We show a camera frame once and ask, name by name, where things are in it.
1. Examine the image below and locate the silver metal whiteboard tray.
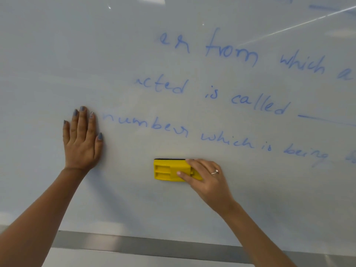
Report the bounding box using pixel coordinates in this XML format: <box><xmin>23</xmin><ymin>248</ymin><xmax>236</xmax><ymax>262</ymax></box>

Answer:
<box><xmin>0</xmin><ymin>224</ymin><xmax>356</xmax><ymax>267</ymax></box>

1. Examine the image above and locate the person's right forearm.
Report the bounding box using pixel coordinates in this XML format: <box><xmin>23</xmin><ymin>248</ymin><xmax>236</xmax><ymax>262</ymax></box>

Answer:
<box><xmin>223</xmin><ymin>202</ymin><xmax>297</xmax><ymax>267</ymax></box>

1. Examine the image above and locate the person's left hand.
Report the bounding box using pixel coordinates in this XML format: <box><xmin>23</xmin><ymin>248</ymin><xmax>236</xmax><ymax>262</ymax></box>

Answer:
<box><xmin>62</xmin><ymin>106</ymin><xmax>104</xmax><ymax>173</ymax></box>

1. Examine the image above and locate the person's left forearm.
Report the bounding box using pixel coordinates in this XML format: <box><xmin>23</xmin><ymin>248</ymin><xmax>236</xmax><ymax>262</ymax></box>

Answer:
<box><xmin>0</xmin><ymin>168</ymin><xmax>89</xmax><ymax>267</ymax></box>

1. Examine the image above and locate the yellow whiteboard eraser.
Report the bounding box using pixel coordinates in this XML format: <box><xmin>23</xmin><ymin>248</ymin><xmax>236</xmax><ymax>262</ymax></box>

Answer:
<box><xmin>153</xmin><ymin>158</ymin><xmax>204</xmax><ymax>182</ymax></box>

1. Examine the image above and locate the person's right hand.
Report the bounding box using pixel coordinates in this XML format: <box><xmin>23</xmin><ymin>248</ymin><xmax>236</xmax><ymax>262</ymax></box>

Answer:
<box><xmin>177</xmin><ymin>158</ymin><xmax>237</xmax><ymax>217</ymax></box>

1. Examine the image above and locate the white whiteboard with blue writing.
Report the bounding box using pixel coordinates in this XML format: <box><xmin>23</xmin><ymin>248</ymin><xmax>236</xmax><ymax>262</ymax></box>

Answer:
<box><xmin>0</xmin><ymin>0</ymin><xmax>356</xmax><ymax>258</ymax></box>

